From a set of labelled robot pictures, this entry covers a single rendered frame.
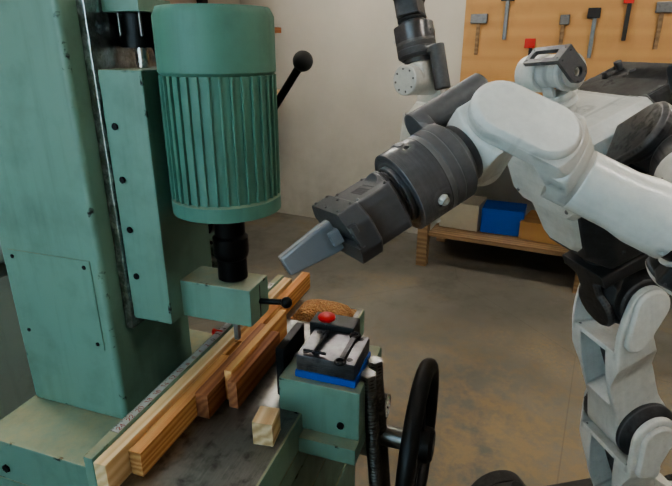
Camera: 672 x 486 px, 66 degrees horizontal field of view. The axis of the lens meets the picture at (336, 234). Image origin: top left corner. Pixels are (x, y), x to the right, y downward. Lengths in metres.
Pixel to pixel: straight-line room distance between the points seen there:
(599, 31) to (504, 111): 3.35
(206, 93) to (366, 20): 3.52
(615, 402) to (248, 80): 1.04
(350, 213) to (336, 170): 3.98
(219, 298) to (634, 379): 0.92
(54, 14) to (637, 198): 0.77
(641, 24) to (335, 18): 2.09
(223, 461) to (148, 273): 0.33
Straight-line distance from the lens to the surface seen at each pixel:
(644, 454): 1.43
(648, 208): 0.57
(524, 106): 0.55
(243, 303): 0.89
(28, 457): 1.11
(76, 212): 0.92
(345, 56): 4.30
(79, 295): 0.99
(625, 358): 1.26
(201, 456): 0.83
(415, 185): 0.50
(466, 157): 0.52
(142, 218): 0.89
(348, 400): 0.83
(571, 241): 1.08
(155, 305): 0.95
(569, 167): 0.54
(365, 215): 0.47
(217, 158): 0.78
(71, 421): 1.13
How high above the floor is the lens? 1.45
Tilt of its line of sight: 20 degrees down
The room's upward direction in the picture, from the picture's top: straight up
